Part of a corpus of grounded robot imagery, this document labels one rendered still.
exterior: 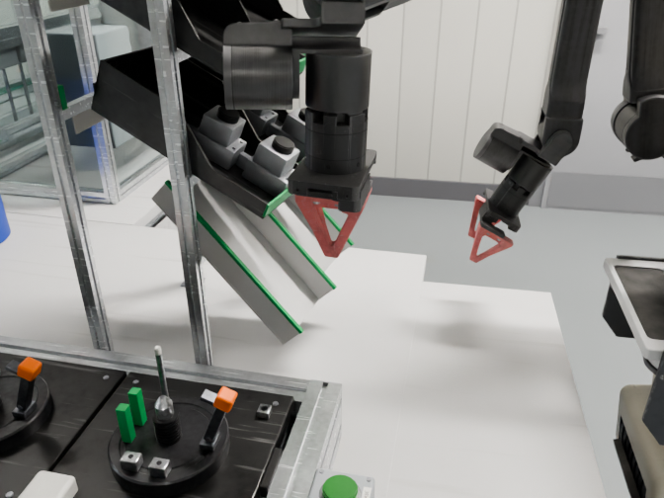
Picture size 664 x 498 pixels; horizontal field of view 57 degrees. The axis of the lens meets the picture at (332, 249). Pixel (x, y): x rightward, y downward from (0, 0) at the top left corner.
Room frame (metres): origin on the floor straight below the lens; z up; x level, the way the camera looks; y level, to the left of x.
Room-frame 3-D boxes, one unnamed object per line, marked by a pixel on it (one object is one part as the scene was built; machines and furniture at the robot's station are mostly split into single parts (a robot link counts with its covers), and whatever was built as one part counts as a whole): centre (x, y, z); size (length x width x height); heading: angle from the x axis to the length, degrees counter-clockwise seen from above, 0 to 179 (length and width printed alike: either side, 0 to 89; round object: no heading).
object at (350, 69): (0.54, 0.00, 1.41); 0.07 x 0.06 x 0.07; 95
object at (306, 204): (0.55, 0.00, 1.27); 0.07 x 0.07 x 0.09; 77
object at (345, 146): (0.54, 0.00, 1.35); 0.10 x 0.07 x 0.07; 167
